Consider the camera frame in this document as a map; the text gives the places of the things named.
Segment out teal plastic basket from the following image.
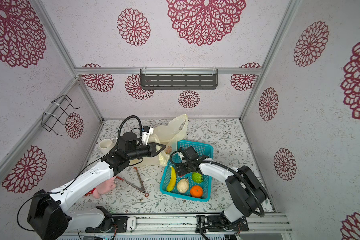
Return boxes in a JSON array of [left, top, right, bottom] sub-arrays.
[[160, 140, 214, 202]]

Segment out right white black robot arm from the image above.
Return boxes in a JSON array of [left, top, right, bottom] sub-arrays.
[[170, 147, 268, 225]]

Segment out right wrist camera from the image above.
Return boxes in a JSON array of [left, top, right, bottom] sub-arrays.
[[181, 146, 199, 162]]

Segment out green bumpy fruit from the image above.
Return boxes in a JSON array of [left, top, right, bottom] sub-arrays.
[[192, 173, 204, 184]]

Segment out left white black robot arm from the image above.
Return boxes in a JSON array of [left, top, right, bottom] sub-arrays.
[[27, 125, 166, 240]]

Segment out grey wall shelf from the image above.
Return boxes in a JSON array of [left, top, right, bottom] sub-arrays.
[[140, 69, 219, 90]]

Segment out pink plush toy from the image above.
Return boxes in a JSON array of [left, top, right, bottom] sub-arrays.
[[85, 176, 117, 199]]

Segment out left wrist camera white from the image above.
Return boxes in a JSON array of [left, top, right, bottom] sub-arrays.
[[141, 126, 154, 146]]

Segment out white ceramic mug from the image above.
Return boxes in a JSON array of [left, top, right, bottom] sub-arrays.
[[99, 138, 118, 152]]

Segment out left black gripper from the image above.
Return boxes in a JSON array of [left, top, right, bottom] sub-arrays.
[[128, 141, 167, 161]]

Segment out red metal kitchen tongs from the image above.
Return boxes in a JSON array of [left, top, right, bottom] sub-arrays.
[[115, 166, 150, 198]]

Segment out yellow banana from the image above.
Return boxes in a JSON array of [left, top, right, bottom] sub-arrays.
[[166, 166, 177, 192]]

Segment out cream plastic bag orange print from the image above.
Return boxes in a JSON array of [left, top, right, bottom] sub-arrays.
[[130, 114, 188, 167]]

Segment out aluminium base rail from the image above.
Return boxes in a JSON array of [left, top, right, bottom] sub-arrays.
[[41, 212, 294, 240]]

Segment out large orange fruit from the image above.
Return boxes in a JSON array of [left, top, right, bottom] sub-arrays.
[[190, 185, 204, 198]]

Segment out beige pear fruit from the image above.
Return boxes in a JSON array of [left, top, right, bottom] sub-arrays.
[[176, 179, 190, 194]]

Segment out black wire wall rack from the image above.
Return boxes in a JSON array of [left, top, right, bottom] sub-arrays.
[[41, 94, 80, 136]]

